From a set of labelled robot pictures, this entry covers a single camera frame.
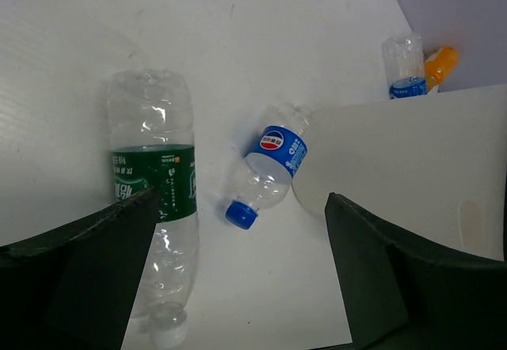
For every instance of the blue label white cap bottle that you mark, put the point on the blue label white cap bottle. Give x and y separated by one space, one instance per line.
404 65

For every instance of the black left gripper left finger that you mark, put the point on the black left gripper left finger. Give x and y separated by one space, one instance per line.
73 287

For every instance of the orange bottle with label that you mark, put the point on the orange bottle with label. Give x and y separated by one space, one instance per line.
439 66

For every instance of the white bin with black rim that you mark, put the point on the white bin with black rim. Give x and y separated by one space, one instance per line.
434 165

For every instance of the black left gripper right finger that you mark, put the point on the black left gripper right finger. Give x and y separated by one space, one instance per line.
403 291

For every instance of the blue cap pepsi water bottle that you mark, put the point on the blue cap pepsi water bottle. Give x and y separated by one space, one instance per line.
264 175

